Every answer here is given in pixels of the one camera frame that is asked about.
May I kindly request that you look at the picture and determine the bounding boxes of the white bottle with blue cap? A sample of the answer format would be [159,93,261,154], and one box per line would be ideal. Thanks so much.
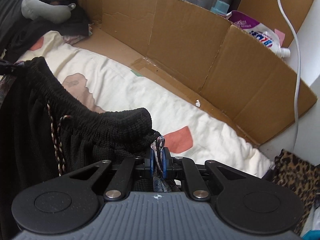
[210,0,229,14]

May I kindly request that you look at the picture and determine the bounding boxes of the grey neck pillow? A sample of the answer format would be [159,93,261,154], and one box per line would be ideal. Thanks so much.
[20,0,77,24]

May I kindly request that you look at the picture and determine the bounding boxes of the pink tag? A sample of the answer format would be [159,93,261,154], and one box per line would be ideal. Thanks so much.
[274,28,286,46]

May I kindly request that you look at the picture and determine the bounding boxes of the black cloth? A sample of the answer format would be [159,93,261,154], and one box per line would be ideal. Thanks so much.
[10,4,92,53]

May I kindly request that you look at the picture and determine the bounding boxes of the purple white refill pouch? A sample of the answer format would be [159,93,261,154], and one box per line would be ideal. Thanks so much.
[226,10,292,59]

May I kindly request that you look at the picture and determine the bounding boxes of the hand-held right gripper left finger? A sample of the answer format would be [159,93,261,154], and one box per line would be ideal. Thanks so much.
[69,149,155,202]

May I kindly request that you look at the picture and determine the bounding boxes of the white cable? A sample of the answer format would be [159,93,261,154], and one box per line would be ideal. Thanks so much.
[271,0,302,132]

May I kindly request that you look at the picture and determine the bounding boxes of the long brown cardboard sheet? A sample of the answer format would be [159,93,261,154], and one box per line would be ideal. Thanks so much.
[72,0,318,148]

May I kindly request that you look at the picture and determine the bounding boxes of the cream bear printed blanket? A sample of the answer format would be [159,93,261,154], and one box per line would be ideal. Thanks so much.
[5,30,275,178]

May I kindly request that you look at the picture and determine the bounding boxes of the floral patterned cloth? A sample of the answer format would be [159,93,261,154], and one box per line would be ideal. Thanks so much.
[62,31,93,45]

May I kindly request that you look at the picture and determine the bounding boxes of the leopard print garment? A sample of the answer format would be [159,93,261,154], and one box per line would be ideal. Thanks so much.
[271,149,320,235]

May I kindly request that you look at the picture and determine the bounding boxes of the black shorts with patterned trim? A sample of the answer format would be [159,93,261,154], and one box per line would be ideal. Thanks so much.
[0,56,182,240]

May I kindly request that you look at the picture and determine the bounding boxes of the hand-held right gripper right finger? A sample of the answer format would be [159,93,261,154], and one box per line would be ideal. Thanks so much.
[160,147,247,202]

